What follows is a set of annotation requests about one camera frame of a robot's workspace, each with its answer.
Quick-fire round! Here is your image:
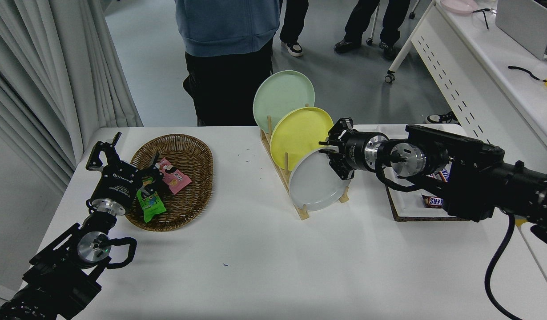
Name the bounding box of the person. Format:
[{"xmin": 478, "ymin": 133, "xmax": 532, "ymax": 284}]
[
  {"xmin": 174, "ymin": 0, "xmax": 283, "ymax": 127},
  {"xmin": 334, "ymin": 0, "xmax": 411, "ymax": 61},
  {"xmin": 279, "ymin": 0, "xmax": 310, "ymax": 57}
]

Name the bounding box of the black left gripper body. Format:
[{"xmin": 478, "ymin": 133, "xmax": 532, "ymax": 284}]
[{"xmin": 93, "ymin": 166, "xmax": 144, "ymax": 210}]

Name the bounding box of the white pleated curtain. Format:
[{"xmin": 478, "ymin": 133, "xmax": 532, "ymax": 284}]
[{"xmin": 0, "ymin": 0, "xmax": 144, "ymax": 194}]

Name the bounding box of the wooden plate rack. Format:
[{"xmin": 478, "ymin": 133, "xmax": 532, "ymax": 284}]
[{"xmin": 260, "ymin": 104, "xmax": 350, "ymax": 221}]

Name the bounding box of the pink plate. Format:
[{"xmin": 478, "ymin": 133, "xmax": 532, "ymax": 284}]
[{"xmin": 440, "ymin": 0, "xmax": 479, "ymax": 15}]

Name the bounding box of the person's foot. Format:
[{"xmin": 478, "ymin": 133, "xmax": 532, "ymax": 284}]
[{"xmin": 425, "ymin": 111, "xmax": 460, "ymax": 125}]

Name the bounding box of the white foam tray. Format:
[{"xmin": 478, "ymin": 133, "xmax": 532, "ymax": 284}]
[{"xmin": 356, "ymin": 124, "xmax": 467, "ymax": 218}]

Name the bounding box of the thick black cable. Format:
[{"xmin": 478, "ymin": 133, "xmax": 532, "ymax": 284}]
[{"xmin": 507, "ymin": 66, "xmax": 547, "ymax": 83}]

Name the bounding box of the thin black cable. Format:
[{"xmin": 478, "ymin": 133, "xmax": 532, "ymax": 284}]
[{"xmin": 473, "ymin": 8, "xmax": 494, "ymax": 30}]

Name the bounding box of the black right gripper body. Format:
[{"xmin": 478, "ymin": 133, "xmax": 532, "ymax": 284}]
[{"xmin": 345, "ymin": 132, "xmax": 372, "ymax": 172}]

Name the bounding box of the silver laptop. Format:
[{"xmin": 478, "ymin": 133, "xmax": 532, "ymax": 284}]
[{"xmin": 495, "ymin": 0, "xmax": 547, "ymax": 61}]

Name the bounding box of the yellow plate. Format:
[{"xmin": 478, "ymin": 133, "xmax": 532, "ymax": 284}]
[{"xmin": 270, "ymin": 107, "xmax": 334, "ymax": 172}]

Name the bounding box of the brown wicker basket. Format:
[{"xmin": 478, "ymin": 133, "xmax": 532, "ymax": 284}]
[{"xmin": 125, "ymin": 134, "xmax": 214, "ymax": 232}]

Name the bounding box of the pale green plate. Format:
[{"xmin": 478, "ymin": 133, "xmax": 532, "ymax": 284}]
[{"xmin": 253, "ymin": 70, "xmax": 316, "ymax": 134}]

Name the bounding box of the green snack packet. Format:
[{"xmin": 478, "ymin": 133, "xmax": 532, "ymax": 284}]
[{"xmin": 136, "ymin": 176, "xmax": 167, "ymax": 223}]

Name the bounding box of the white desk with slotted panel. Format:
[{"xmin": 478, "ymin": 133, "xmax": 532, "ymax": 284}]
[{"xmin": 385, "ymin": 0, "xmax": 547, "ymax": 163}]

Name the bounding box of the pink snack packet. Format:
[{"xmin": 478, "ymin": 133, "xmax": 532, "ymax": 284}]
[{"xmin": 157, "ymin": 158, "xmax": 192, "ymax": 195}]

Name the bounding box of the grey plate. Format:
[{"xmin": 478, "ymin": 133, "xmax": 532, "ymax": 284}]
[{"xmin": 288, "ymin": 148, "xmax": 352, "ymax": 212}]

